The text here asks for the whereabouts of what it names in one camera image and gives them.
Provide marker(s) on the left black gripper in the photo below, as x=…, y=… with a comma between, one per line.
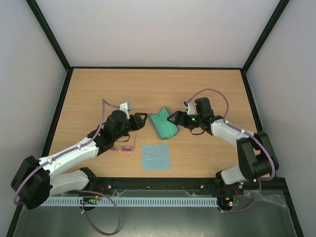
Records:
x=138, y=123

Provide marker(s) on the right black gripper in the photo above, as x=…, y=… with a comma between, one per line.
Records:
x=180, y=118

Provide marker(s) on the blue-grey glasses case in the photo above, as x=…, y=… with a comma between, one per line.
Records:
x=164, y=129

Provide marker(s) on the light blue cleaning cloth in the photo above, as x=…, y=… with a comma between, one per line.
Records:
x=156, y=157

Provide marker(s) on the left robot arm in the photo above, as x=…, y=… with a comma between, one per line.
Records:
x=38, y=179

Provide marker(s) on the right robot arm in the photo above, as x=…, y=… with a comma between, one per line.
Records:
x=255, y=154

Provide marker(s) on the pink sunglasses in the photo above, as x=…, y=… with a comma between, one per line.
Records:
x=126, y=143

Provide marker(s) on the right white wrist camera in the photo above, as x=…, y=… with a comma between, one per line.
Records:
x=190, y=108

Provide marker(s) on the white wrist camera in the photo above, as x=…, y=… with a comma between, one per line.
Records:
x=126, y=107
x=190, y=108

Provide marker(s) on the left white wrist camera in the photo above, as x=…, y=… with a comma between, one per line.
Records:
x=126, y=107

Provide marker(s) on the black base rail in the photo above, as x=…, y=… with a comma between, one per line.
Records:
x=198, y=186

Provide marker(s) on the light blue slotted cable duct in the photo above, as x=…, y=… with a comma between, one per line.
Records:
x=134, y=201

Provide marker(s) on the black aluminium frame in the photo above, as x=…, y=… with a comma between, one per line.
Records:
x=276, y=184

